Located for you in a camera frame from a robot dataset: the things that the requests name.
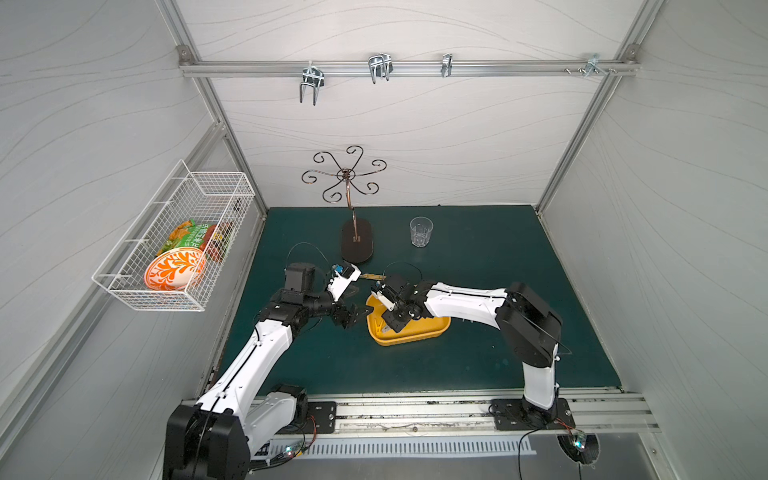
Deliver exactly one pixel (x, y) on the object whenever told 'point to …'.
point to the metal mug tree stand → (357, 236)
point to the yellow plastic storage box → (384, 333)
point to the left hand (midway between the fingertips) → (363, 300)
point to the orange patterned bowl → (175, 269)
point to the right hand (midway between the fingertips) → (393, 313)
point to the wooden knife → (373, 276)
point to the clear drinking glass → (420, 231)
